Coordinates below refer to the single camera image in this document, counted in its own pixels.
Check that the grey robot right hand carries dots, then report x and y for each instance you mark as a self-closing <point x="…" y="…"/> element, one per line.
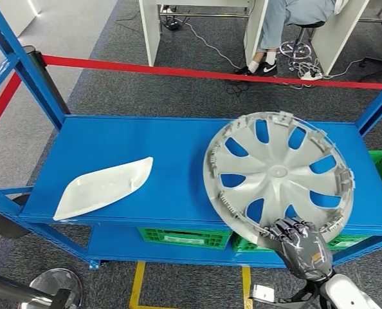
<point x="303" y="251"/>

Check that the silver wheel hubcap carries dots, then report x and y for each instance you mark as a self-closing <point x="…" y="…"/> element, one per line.
<point x="268" y="187"/>

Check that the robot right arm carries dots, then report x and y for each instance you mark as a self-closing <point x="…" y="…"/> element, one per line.
<point x="345" y="294"/>

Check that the blue metal shelf rack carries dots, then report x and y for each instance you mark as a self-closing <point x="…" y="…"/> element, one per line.
<point x="178" y="170"/>

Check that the white plastic trim part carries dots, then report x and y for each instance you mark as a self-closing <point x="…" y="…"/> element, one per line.
<point x="100" y="187"/>

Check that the white power strip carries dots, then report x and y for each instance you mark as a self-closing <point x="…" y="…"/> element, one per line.
<point x="311" y="76"/>

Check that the white office desk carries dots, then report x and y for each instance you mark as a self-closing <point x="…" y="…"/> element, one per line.
<point x="149" y="30"/>
<point x="335" y="38"/>

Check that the black stool chrome base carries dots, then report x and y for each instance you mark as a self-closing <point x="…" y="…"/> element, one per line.
<point x="310" y="24"/>

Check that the person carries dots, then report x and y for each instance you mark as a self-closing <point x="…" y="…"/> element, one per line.
<point x="274" y="25"/>

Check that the black power strip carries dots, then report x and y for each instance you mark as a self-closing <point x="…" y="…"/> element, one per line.
<point x="171" y="23"/>

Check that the black barrier stanchion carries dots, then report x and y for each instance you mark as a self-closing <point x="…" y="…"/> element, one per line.
<point x="9" y="228"/>

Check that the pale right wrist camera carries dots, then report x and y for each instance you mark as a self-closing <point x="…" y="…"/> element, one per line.
<point x="262" y="293"/>

